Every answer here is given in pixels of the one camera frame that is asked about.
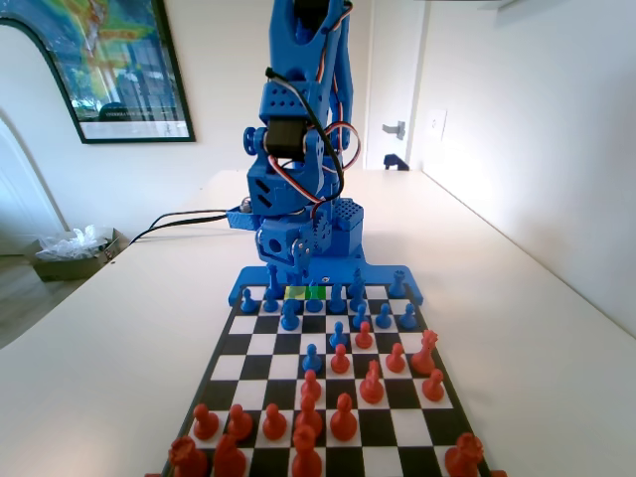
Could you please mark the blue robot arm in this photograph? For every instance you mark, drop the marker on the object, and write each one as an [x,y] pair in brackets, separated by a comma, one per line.
[280,102]

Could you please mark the blue chess king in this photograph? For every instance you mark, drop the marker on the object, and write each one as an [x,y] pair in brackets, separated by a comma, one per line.
[272,280]

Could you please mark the blue chess knight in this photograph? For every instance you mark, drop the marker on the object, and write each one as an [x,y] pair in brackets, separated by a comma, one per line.
[337,299]

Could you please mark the black and white chessboard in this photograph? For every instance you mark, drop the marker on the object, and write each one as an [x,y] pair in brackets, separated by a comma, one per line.
[278,367]

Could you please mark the red chess pawn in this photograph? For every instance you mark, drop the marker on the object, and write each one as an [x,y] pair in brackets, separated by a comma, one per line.
[339,362]
[239,423]
[205,422]
[364,337]
[433,386]
[343,420]
[311,386]
[273,423]
[395,360]

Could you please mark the red chess rook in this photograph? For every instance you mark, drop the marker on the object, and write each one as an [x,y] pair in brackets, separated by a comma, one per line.
[464,456]
[188,458]

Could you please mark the blue base mounting plate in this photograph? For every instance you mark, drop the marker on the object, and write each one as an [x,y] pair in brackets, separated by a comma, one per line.
[377,274]

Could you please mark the blue table clamp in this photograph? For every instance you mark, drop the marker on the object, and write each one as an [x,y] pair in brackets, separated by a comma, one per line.
[395,162]

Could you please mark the crumpled clear plastic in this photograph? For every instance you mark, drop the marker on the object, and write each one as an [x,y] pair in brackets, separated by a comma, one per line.
[74,243]

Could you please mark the white door with lever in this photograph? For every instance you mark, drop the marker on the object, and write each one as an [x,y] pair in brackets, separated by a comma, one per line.
[392,74]

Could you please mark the cardboard box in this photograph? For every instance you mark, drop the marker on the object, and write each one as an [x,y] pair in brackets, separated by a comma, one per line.
[64,268]

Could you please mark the framed map poster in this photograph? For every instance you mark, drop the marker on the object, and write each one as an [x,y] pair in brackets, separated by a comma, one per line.
[124,64]

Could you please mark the wrist camera in blue mount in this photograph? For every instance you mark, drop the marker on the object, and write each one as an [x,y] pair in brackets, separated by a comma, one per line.
[241,218]

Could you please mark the white light switch plate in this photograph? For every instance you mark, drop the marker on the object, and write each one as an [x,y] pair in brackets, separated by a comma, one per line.
[437,125]

